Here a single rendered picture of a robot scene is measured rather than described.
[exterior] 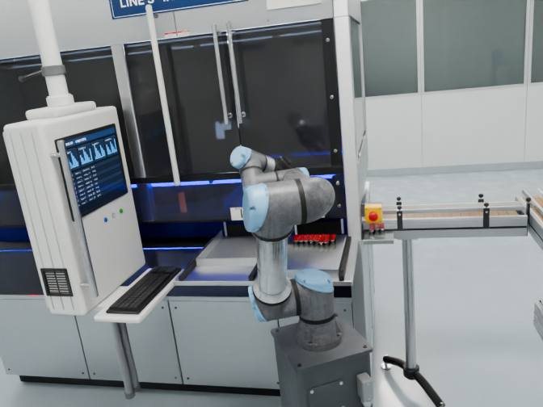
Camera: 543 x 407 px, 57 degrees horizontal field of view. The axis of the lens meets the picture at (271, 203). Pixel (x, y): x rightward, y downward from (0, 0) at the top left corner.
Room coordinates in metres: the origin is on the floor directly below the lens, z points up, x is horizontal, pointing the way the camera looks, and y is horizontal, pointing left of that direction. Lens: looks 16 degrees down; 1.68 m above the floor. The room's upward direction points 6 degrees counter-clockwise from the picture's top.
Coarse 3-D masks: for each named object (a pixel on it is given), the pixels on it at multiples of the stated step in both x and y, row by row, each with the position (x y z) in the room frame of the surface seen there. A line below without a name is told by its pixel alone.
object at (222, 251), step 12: (216, 240) 2.17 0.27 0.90; (228, 240) 2.20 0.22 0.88; (240, 240) 2.18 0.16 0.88; (252, 240) 2.16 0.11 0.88; (204, 252) 2.02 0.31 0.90; (216, 252) 2.06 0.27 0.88; (228, 252) 2.05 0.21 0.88; (240, 252) 2.03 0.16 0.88; (252, 252) 2.01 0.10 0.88; (204, 264) 1.92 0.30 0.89; (216, 264) 1.91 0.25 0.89; (228, 264) 1.90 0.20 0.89; (240, 264) 1.88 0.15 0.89; (252, 264) 1.87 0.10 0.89
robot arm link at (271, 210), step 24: (264, 192) 1.17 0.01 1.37; (288, 192) 1.17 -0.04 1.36; (264, 216) 1.14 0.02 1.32; (288, 216) 1.16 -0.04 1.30; (264, 240) 1.19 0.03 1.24; (264, 264) 1.27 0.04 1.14; (264, 288) 1.32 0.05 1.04; (288, 288) 1.36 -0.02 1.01; (264, 312) 1.35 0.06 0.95; (288, 312) 1.36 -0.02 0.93
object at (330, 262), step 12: (288, 252) 1.97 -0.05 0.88; (300, 252) 1.96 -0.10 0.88; (312, 252) 1.94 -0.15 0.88; (324, 252) 1.93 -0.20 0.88; (336, 252) 1.91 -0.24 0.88; (288, 264) 1.84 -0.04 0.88; (300, 264) 1.83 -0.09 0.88; (312, 264) 1.82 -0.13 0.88; (324, 264) 1.80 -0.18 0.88; (336, 264) 1.79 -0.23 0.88; (288, 276) 1.72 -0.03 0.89; (336, 276) 1.67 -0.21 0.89
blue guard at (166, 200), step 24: (0, 192) 2.46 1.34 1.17; (144, 192) 2.26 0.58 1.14; (168, 192) 2.23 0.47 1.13; (192, 192) 2.20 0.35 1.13; (216, 192) 2.18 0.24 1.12; (240, 192) 2.15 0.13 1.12; (336, 192) 2.04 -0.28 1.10; (0, 216) 2.47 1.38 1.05; (144, 216) 2.27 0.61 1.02; (168, 216) 2.24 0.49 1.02; (192, 216) 2.21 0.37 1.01; (216, 216) 2.18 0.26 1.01
